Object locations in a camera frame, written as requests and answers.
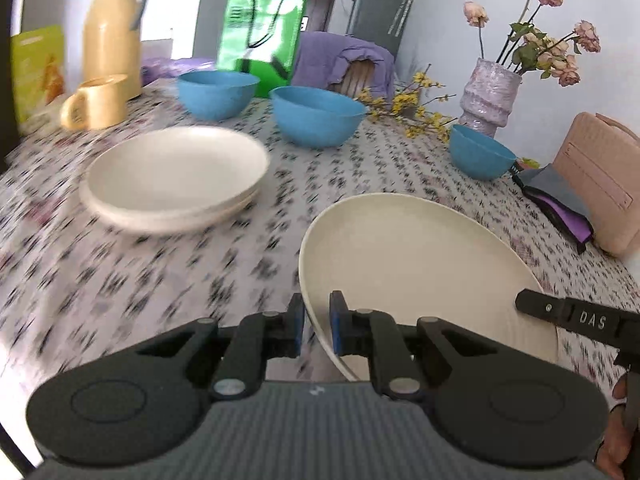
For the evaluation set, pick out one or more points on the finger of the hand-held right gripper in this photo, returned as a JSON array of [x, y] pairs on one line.
[[542, 306]]

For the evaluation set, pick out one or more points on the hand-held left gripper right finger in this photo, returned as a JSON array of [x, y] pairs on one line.
[[337, 325]]

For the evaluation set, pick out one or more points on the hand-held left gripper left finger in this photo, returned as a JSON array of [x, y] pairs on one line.
[[298, 325]]

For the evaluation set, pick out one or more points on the cream plate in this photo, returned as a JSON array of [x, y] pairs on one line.
[[420, 260], [145, 219]]

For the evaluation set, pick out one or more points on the blue bowl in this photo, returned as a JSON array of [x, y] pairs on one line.
[[477, 157], [317, 117], [217, 95]]

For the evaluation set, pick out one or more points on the stack of cream plates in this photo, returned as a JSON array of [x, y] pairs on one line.
[[175, 170]]

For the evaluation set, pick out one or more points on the person's right hand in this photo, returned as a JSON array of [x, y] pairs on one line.
[[612, 452]]

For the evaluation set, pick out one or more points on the grey purple folded cloth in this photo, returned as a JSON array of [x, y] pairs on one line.
[[555, 190]]

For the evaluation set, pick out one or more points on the pink hard case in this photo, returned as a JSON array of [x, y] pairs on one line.
[[600, 180]]

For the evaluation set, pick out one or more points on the yellow green leaf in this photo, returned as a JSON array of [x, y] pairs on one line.
[[530, 163]]

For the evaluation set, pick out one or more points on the calligraphy printed tablecloth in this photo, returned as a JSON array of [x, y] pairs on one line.
[[150, 285]]

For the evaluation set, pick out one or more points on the lilac ceramic vase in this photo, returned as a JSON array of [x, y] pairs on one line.
[[487, 95]]

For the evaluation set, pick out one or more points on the yellow flower branch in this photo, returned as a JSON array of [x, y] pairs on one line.
[[415, 110]]

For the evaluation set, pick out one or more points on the wooden chair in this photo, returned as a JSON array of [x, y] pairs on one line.
[[357, 77]]

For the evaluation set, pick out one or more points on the dried pink roses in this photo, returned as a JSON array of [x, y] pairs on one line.
[[545, 50]]

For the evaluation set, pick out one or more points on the purple jacket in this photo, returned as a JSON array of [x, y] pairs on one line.
[[320, 55]]

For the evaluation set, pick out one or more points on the yellow mug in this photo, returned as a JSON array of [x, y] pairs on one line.
[[102, 105]]

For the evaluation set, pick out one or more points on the green paper bag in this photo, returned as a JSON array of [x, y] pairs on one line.
[[255, 25]]

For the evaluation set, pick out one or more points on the grey refrigerator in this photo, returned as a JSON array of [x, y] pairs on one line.
[[375, 15]]

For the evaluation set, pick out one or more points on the yellow thermos jug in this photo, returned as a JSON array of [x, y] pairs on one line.
[[107, 35]]

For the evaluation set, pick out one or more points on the yellow green box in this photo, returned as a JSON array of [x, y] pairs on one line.
[[37, 70]]

